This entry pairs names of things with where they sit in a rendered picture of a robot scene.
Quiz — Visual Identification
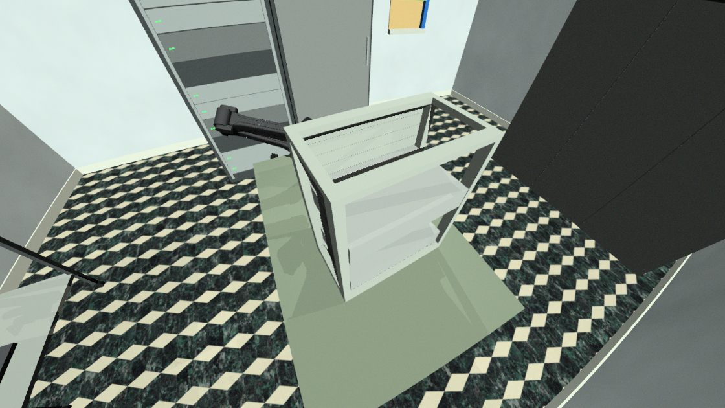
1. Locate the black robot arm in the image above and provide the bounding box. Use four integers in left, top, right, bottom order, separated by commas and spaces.
214, 104, 290, 152

